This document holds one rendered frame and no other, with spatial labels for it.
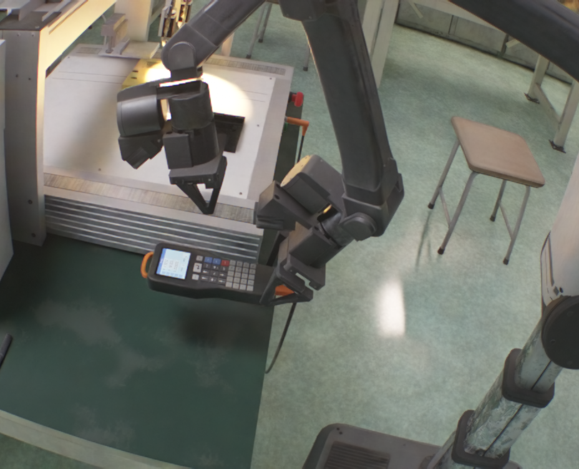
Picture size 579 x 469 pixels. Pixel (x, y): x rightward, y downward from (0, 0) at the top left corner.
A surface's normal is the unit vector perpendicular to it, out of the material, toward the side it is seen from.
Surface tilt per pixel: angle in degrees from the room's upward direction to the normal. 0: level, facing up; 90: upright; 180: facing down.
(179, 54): 67
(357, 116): 110
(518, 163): 5
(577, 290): 99
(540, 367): 90
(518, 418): 90
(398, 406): 0
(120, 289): 0
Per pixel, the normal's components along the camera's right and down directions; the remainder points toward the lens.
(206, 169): -0.10, -0.77
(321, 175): 0.37, -0.29
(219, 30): 0.05, 0.33
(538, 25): -0.51, 0.70
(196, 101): 0.41, 0.54
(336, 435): 0.16, -0.76
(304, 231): -0.77, -0.52
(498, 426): -0.29, 0.58
